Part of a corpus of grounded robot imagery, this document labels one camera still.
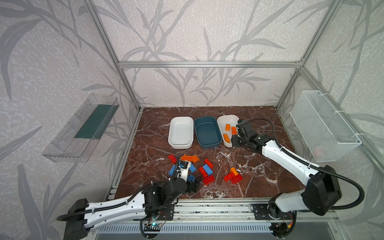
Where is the orange brick square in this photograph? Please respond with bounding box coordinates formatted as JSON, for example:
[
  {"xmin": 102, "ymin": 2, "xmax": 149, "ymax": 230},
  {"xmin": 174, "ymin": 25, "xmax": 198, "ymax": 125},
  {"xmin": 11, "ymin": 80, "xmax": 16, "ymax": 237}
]
[{"xmin": 231, "ymin": 127, "xmax": 238, "ymax": 135}]

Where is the orange lego chassis plate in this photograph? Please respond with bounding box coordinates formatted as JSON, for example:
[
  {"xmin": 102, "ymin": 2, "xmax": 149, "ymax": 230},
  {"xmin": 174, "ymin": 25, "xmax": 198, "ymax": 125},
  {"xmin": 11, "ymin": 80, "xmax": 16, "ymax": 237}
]
[{"xmin": 180, "ymin": 155, "xmax": 200, "ymax": 163}]

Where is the red brick sloped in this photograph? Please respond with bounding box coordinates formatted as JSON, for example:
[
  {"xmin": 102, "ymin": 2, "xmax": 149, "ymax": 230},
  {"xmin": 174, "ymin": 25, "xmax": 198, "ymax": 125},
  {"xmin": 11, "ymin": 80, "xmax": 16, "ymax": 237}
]
[{"xmin": 224, "ymin": 173, "xmax": 235, "ymax": 182}]

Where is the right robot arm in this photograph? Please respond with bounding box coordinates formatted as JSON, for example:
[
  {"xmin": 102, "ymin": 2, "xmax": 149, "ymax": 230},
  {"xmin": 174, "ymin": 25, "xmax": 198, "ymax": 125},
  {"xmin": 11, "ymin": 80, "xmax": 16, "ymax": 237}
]
[{"xmin": 231, "ymin": 120, "xmax": 342, "ymax": 219}]

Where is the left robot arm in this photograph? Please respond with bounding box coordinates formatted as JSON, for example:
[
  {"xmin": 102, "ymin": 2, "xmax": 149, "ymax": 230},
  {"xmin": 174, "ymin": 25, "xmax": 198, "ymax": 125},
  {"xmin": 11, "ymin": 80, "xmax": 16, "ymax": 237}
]
[{"xmin": 57, "ymin": 178, "xmax": 201, "ymax": 240}]

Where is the blue brick upside down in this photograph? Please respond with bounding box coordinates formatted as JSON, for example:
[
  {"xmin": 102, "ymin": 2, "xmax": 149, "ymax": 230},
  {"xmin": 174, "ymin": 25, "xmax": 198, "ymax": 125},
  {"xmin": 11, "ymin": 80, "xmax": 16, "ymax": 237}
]
[{"xmin": 187, "ymin": 175, "xmax": 196, "ymax": 184}]

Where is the blue brick long left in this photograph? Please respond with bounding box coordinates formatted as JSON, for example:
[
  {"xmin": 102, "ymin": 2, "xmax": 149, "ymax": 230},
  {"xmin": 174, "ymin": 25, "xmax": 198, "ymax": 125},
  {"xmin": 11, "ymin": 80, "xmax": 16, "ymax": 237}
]
[{"xmin": 168, "ymin": 165, "xmax": 176, "ymax": 177}]

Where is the blue brick centre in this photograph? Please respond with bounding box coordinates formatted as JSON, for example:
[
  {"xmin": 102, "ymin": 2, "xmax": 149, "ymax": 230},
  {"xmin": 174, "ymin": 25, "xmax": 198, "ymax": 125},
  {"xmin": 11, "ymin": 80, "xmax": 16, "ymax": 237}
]
[{"xmin": 189, "ymin": 163, "xmax": 196, "ymax": 173}]

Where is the blue brick on red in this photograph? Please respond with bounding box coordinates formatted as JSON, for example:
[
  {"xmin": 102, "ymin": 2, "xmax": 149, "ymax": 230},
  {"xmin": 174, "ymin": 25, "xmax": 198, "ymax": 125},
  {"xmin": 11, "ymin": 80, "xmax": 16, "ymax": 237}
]
[{"xmin": 203, "ymin": 164, "xmax": 213, "ymax": 176}]

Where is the right white plastic bin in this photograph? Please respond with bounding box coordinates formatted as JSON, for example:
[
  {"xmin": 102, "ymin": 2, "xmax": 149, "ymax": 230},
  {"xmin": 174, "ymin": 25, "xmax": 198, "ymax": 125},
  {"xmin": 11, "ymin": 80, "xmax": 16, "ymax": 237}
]
[{"xmin": 217, "ymin": 115, "xmax": 239, "ymax": 148}]

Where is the white plastic bin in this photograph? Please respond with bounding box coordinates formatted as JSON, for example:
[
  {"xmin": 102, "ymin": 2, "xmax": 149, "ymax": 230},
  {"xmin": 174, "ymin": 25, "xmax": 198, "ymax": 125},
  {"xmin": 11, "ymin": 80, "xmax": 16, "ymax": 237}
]
[
  {"xmin": 217, "ymin": 115, "xmax": 239, "ymax": 148},
  {"xmin": 168, "ymin": 117, "xmax": 194, "ymax": 150}
]

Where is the teal plastic bin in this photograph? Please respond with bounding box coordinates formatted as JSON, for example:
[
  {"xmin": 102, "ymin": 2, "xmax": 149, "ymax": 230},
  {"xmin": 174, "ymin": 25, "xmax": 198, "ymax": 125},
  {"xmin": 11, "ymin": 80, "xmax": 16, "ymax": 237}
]
[{"xmin": 194, "ymin": 116, "xmax": 222, "ymax": 149}]

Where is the green circuit board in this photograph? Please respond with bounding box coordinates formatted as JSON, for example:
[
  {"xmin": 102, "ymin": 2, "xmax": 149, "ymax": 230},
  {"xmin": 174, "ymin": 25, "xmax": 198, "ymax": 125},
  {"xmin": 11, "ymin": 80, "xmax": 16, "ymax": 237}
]
[{"xmin": 144, "ymin": 223, "xmax": 162, "ymax": 232}]

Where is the left white plastic bin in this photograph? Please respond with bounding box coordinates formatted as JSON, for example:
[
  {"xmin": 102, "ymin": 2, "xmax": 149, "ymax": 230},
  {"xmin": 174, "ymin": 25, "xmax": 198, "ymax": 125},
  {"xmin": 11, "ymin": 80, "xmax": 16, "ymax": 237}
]
[{"xmin": 168, "ymin": 117, "xmax": 194, "ymax": 150}]

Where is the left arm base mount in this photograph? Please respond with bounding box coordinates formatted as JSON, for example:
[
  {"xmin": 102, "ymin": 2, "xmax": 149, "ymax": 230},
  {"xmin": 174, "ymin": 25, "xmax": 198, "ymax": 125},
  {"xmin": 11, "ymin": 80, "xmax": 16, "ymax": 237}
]
[{"xmin": 144, "ymin": 204, "xmax": 175, "ymax": 221}]

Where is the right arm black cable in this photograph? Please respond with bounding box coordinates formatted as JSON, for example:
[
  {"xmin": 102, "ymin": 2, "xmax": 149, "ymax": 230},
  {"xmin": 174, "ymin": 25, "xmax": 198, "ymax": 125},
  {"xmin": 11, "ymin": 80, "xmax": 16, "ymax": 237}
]
[{"xmin": 245, "ymin": 117, "xmax": 365, "ymax": 211}]

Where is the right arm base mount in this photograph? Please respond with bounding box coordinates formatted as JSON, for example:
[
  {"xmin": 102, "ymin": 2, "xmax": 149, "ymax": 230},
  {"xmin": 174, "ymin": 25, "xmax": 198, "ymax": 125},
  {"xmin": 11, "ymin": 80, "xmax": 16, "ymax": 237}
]
[{"xmin": 250, "ymin": 203, "xmax": 295, "ymax": 221}]

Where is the white wire basket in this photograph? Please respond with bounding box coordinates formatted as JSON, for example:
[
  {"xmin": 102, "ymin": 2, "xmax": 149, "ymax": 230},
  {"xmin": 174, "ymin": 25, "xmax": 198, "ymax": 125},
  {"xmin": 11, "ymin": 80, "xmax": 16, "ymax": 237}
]
[{"xmin": 290, "ymin": 90, "xmax": 362, "ymax": 162}]

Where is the clear wall shelf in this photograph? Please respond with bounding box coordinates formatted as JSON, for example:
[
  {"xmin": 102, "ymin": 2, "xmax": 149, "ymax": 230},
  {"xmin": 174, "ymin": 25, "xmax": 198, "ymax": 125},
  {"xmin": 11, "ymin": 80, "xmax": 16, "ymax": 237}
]
[{"xmin": 42, "ymin": 94, "xmax": 120, "ymax": 163}]

